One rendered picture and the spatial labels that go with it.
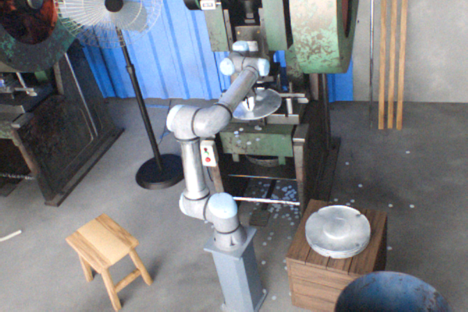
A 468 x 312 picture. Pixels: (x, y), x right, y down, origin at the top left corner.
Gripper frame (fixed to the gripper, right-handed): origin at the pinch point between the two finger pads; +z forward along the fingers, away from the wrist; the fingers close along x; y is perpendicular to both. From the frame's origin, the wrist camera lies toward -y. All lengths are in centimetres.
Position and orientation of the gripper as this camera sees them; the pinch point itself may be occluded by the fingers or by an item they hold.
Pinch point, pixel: (249, 109)
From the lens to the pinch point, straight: 242.5
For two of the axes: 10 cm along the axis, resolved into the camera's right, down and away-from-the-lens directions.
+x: -9.4, -0.4, 3.2
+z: 1.5, 8.2, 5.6
